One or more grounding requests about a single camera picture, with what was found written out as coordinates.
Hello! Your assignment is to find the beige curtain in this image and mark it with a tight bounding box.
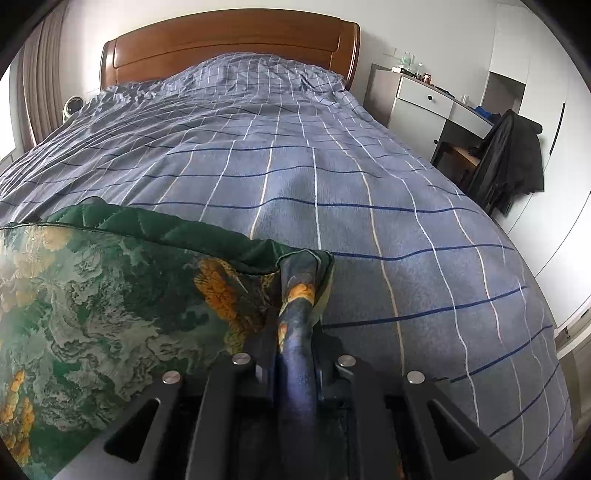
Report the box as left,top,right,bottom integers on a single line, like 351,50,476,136
21,0,71,149

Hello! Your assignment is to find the white desk with drawer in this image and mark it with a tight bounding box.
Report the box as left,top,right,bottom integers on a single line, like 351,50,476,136
363,64,497,171

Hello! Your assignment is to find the wooden chair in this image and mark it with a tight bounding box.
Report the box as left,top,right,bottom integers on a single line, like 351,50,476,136
436,141,483,185

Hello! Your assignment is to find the green floral quilted jacket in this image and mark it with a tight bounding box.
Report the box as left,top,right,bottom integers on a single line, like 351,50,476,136
0,196,335,480

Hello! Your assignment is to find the blue checked duvet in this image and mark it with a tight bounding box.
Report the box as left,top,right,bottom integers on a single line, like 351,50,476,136
0,52,575,480

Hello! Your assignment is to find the black jacket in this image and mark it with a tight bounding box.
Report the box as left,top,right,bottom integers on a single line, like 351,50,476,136
466,109,546,217

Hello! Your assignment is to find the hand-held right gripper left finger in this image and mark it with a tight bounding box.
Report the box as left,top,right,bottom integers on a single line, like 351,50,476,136
58,320,282,480

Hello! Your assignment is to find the wooden bed headboard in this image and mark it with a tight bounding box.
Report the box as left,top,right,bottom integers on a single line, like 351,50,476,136
100,8,362,93

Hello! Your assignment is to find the white wardrobe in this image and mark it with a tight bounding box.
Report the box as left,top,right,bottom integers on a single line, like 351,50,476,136
480,0,591,329

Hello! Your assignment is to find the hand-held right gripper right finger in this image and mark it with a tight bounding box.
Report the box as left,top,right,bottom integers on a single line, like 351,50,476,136
310,323,532,480

